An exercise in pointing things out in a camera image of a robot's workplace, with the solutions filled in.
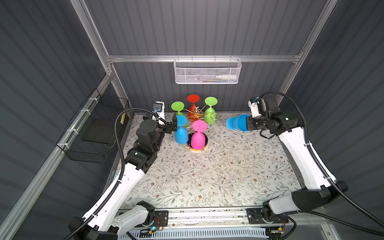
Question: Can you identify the blue wine glass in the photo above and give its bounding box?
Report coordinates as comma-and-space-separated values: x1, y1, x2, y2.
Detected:
226, 114, 249, 132
175, 115, 189, 145

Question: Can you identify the pink wine glass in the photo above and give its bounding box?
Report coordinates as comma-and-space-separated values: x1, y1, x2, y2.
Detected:
191, 120, 208, 150

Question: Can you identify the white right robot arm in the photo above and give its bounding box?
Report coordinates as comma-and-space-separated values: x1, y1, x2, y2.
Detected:
246, 97, 348, 221

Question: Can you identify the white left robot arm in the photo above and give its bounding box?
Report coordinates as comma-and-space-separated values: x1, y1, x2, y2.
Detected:
66, 113, 178, 240

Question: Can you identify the left green wine glass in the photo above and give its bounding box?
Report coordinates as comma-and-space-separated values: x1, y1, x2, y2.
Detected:
171, 101, 185, 116

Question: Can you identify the green wine glass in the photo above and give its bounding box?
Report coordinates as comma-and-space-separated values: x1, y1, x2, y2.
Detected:
204, 97, 218, 125
171, 101, 185, 116

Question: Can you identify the red wine glass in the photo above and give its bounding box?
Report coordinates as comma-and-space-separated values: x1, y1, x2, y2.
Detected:
187, 94, 200, 122

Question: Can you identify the gold wine glass rack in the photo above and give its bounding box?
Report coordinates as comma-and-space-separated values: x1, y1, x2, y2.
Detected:
188, 97, 218, 151

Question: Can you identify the right green wine glass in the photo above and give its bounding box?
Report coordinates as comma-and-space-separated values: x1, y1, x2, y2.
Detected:
204, 97, 218, 125

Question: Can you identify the yellow marker in basket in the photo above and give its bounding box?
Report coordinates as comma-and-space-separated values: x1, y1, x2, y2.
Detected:
120, 113, 126, 125

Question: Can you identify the white wire mesh basket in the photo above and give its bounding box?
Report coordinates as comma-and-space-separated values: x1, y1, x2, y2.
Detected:
173, 57, 242, 85

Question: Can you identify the black wire basket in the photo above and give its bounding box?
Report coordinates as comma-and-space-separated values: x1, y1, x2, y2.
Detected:
57, 91, 130, 164

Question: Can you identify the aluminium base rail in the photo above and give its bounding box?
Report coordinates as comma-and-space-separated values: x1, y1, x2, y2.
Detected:
89, 205, 331, 240

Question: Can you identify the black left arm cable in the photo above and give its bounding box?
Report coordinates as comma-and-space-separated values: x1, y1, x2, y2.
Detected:
64, 107, 169, 240

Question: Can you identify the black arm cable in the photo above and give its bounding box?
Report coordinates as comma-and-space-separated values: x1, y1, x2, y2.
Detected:
257, 90, 384, 236
64, 107, 169, 240

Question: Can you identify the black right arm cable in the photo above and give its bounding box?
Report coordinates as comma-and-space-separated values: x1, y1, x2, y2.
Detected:
257, 90, 384, 236

